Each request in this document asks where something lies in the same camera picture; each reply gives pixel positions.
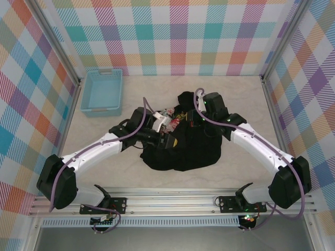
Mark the black t-shirt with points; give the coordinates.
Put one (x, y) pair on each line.
(196, 151)

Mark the black controller board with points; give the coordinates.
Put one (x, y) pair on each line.
(104, 223)
(248, 219)

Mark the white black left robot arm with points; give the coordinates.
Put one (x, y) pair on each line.
(89, 154)

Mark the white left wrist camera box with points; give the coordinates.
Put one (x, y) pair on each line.
(161, 121)

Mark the aluminium frame bar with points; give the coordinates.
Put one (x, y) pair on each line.
(58, 39)
(285, 39)
(32, 235)
(318, 240)
(69, 117)
(274, 117)

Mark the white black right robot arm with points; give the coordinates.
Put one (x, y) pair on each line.
(256, 143)

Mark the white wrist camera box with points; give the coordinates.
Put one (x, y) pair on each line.
(161, 121)
(201, 104)

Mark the light blue plastic basket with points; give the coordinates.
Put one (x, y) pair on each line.
(102, 91)

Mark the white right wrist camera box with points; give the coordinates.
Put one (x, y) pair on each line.
(201, 104)

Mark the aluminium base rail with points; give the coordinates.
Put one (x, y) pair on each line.
(170, 201)

